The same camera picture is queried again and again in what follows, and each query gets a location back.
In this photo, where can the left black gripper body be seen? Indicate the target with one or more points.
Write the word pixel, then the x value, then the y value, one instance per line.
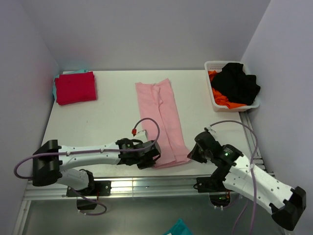
pixel 140 159

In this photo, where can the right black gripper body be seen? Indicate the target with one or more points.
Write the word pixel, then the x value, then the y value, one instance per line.
pixel 206 154

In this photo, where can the pink t-shirt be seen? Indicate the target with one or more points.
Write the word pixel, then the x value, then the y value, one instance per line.
pixel 157 101

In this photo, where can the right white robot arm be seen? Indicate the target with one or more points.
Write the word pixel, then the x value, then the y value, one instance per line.
pixel 234 172

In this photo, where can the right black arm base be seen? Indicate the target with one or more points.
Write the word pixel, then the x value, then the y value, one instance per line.
pixel 219 196

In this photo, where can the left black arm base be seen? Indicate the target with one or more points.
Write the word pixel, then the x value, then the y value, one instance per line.
pixel 101 188

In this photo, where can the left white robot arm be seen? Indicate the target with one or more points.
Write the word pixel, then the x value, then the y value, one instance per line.
pixel 54 163

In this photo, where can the orange t-shirt in basket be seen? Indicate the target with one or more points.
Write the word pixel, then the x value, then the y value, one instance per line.
pixel 221 99

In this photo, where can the teal cloth on floor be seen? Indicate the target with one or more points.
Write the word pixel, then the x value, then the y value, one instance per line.
pixel 179 228

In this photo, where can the black t-shirt in basket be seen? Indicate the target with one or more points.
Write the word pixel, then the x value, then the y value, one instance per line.
pixel 236 85

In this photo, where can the white plastic laundry basket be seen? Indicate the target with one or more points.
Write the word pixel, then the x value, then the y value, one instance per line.
pixel 217 66

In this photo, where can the red folded t-shirt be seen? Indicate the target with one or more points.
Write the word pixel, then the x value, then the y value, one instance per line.
pixel 75 88

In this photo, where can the teal folded t-shirt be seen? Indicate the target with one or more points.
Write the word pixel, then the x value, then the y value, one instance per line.
pixel 54 89

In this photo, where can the right side aluminium rail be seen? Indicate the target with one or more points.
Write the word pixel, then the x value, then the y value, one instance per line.
pixel 251 141

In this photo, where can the aluminium mounting rail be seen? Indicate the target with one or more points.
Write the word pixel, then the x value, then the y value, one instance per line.
pixel 124 187

